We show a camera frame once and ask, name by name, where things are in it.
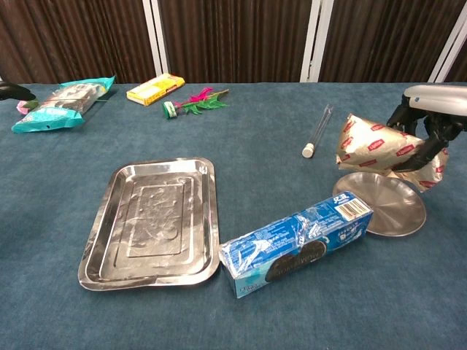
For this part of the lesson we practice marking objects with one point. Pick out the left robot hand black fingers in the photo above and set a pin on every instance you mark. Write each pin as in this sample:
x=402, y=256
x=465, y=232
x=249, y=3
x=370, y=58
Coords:
x=14, y=91

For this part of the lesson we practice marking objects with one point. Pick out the gold red snack packet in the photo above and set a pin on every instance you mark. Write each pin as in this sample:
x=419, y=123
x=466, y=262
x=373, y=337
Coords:
x=372, y=146

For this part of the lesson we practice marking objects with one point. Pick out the green white tape roll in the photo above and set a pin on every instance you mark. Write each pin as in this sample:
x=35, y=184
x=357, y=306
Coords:
x=169, y=110

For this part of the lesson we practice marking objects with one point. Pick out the teal snack bag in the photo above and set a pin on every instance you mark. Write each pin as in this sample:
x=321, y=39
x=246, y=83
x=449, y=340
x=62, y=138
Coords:
x=54, y=116

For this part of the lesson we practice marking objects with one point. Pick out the round stainless steel plate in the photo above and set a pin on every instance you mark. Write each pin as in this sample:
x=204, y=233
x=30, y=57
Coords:
x=383, y=208

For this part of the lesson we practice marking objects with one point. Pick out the artificial pink rose thin stem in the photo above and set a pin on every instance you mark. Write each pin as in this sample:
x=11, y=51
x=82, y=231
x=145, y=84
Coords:
x=23, y=106

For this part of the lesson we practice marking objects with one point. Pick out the artificial pink flower green leaves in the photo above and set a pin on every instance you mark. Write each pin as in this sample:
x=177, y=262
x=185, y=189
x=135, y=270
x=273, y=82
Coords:
x=198, y=98

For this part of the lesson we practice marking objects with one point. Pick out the brown pleated screen panel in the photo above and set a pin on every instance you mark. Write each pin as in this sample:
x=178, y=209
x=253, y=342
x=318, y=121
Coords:
x=73, y=36
x=383, y=36
x=237, y=36

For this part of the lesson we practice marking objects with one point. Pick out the glass test tube white cap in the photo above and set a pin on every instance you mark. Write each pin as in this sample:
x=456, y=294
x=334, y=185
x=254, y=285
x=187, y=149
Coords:
x=308, y=150

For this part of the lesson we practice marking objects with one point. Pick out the blue cookie box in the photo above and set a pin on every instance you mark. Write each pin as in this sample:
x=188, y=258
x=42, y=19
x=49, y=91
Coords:
x=292, y=237

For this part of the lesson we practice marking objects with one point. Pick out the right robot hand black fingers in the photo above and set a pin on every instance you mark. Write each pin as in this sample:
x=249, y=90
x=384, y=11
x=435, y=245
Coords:
x=438, y=100

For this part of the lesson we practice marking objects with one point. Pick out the white screen frame post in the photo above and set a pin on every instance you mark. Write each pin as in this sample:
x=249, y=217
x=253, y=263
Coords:
x=315, y=36
x=448, y=47
x=155, y=36

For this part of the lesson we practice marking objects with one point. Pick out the rectangular stainless steel tray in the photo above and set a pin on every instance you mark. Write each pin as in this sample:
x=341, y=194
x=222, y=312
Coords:
x=157, y=218

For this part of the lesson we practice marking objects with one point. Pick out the yellow flat box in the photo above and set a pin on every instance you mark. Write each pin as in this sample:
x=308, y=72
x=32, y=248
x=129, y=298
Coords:
x=153, y=89

